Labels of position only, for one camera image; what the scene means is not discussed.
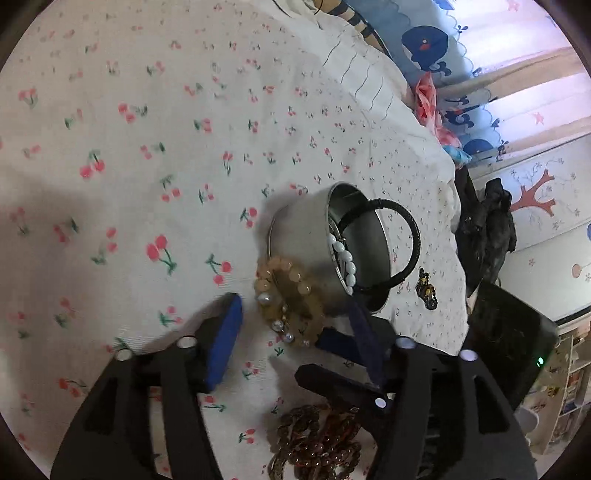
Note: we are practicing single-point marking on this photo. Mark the white striped duvet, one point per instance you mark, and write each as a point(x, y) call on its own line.
point(364, 78)

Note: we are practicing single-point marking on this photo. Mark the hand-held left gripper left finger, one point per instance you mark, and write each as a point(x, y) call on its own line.
point(224, 341)

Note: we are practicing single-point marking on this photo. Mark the light blue cloth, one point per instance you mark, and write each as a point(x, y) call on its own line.
point(457, 154)

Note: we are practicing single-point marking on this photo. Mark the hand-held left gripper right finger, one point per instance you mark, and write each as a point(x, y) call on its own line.
point(364, 337)

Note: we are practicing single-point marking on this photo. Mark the pink cloth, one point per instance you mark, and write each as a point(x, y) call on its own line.
point(427, 101)

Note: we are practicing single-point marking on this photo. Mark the round silver metal tin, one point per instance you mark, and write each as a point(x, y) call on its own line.
point(300, 240)

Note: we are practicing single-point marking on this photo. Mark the black jacket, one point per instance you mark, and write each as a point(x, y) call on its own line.
point(485, 230)

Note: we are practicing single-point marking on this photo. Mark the tan dark-striped pillow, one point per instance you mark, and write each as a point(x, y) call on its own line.
point(355, 23)

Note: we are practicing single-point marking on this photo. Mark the cluttered storage shelf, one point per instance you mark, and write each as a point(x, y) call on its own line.
point(568, 392)

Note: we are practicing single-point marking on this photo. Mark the blue whale print curtain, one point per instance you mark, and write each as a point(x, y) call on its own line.
point(461, 37)

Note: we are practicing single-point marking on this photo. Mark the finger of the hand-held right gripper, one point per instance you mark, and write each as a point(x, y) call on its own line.
point(334, 342)
point(337, 385)

